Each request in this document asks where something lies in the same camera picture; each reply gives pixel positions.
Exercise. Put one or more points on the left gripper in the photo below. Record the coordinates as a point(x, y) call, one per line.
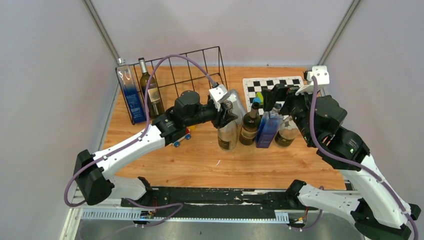
point(226, 117)

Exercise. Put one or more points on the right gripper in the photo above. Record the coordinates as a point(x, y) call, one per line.
point(278, 93)

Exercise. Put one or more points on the clear champagne bottle black label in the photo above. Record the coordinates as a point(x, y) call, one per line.
point(228, 136)

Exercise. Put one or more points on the green wine bottle cream label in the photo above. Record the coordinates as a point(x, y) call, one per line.
point(250, 125)

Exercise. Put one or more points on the blue square bottle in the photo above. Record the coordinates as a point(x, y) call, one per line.
point(269, 125)
point(130, 91)

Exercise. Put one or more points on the clear bottle dark label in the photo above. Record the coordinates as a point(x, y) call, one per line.
point(287, 132)

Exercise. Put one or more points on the dark green wine bottle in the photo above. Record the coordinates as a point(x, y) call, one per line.
point(154, 100)

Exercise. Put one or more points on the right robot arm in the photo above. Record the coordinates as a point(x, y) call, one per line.
point(378, 213)

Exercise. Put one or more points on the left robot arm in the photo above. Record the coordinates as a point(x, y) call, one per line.
point(93, 172)

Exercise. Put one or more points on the blue green white block cluster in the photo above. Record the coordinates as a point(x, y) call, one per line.
point(258, 98)

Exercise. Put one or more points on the checkered chess mat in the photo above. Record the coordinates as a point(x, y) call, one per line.
point(252, 86)

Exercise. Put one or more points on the yellow blue toy car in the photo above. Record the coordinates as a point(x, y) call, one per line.
point(186, 136)

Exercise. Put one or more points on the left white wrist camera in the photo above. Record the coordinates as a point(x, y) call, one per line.
point(219, 94)

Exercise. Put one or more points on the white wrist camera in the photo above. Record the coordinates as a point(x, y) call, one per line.
point(219, 94)
point(317, 76)

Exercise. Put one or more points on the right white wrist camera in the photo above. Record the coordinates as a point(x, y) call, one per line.
point(317, 76)

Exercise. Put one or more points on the black wire wine rack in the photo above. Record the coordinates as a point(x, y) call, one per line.
point(176, 75)

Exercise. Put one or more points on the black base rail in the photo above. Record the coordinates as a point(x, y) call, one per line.
point(225, 205)

